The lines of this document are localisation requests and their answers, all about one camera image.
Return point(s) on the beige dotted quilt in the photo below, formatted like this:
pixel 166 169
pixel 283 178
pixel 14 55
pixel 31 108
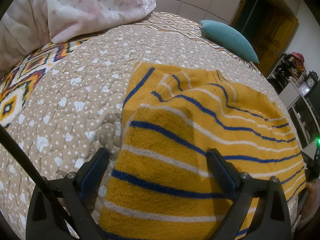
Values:
pixel 78 106

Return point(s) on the black table clock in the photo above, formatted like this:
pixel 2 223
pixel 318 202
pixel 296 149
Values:
pixel 311 79

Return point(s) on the pink small clock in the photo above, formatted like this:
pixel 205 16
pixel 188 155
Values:
pixel 304 89

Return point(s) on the geometric patterned bedspread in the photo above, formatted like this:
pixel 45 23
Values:
pixel 17 85

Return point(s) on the pink floral blanket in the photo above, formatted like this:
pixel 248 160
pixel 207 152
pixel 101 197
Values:
pixel 29 24

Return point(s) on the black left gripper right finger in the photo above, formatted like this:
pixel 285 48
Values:
pixel 271 219

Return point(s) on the brown wooden door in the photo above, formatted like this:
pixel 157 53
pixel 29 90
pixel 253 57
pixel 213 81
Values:
pixel 268 28

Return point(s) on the yellow striped knit sweater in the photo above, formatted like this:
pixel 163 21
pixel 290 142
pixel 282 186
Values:
pixel 161 186

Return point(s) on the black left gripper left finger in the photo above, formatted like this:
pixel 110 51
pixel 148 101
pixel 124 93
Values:
pixel 51 214

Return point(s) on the pile of clothes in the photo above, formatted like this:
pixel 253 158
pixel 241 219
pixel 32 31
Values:
pixel 289 68

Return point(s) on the black television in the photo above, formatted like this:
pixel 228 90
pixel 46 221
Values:
pixel 314 98

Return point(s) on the teal pillow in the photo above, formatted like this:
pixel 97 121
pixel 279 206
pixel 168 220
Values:
pixel 229 38

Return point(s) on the white shelf unit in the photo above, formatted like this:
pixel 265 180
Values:
pixel 303 118

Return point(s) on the person's right hand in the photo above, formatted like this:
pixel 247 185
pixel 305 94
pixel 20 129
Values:
pixel 312 203

